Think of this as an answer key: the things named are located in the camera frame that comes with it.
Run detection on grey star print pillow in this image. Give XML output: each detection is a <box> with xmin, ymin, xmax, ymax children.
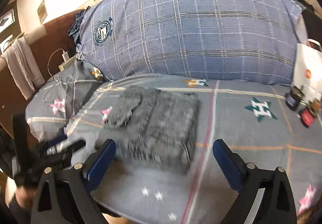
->
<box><xmin>26</xmin><ymin>60</ymin><xmax>111</xmax><ymax>139</ymax></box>

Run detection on wooden glass pane door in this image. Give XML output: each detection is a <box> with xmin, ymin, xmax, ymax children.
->
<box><xmin>0</xmin><ymin>0</ymin><xmax>22</xmax><ymax>54</ymax></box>

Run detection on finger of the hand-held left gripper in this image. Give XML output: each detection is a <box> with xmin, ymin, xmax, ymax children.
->
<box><xmin>54</xmin><ymin>140</ymin><xmax>86</xmax><ymax>156</ymax></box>
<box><xmin>48</xmin><ymin>135</ymin><xmax>68</xmax><ymax>148</ymax></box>

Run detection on grey towel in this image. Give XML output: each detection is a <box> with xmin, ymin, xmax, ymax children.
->
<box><xmin>2</xmin><ymin>36</ymin><xmax>46</xmax><ymax>100</ymax></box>

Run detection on brown headboard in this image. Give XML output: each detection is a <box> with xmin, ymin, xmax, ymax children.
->
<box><xmin>0</xmin><ymin>10</ymin><xmax>85</xmax><ymax>144</ymax></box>

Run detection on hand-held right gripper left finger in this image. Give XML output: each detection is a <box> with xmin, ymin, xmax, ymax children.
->
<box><xmin>30</xmin><ymin>139</ymin><xmax>117</xmax><ymax>224</ymax></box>

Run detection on dark cloth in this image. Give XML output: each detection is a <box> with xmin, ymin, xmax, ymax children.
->
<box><xmin>298</xmin><ymin>9</ymin><xmax>322</xmax><ymax>46</ymax></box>

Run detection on blue plaid folded duvet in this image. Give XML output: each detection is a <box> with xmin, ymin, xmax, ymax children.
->
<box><xmin>68</xmin><ymin>0</ymin><xmax>306</xmax><ymax>86</ymax></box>

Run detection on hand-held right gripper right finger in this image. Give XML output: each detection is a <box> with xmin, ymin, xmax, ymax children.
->
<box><xmin>213</xmin><ymin>139</ymin><xmax>297</xmax><ymax>224</ymax></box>

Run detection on small wall picture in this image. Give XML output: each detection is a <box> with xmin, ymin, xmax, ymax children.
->
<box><xmin>37</xmin><ymin>0</ymin><xmax>48</xmax><ymax>24</ymax></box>

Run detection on white power strip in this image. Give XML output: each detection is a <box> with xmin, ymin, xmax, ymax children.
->
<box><xmin>59</xmin><ymin>54</ymin><xmax>78</xmax><ymax>71</ymax></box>

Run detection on person's dark clothing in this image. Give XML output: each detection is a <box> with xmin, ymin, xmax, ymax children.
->
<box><xmin>0</xmin><ymin>126</ymin><xmax>18</xmax><ymax>181</ymax></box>

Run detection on grey denim pants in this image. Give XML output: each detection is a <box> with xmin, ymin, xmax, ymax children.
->
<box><xmin>107</xmin><ymin>85</ymin><xmax>199</xmax><ymax>173</ymax></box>

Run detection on person's left forearm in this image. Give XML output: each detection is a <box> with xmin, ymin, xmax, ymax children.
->
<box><xmin>7</xmin><ymin>186</ymin><xmax>36</xmax><ymax>224</ymax></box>

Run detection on white paper bag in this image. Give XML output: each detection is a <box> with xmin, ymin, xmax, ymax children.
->
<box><xmin>292</xmin><ymin>39</ymin><xmax>322</xmax><ymax>104</ymax></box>

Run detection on red small jar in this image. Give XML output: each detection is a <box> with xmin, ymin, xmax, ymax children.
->
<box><xmin>299</xmin><ymin>101</ymin><xmax>321</xmax><ymax>129</ymax></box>

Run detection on white cable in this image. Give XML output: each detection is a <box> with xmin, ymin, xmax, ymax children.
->
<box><xmin>43</xmin><ymin>48</ymin><xmax>65</xmax><ymax>102</ymax></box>

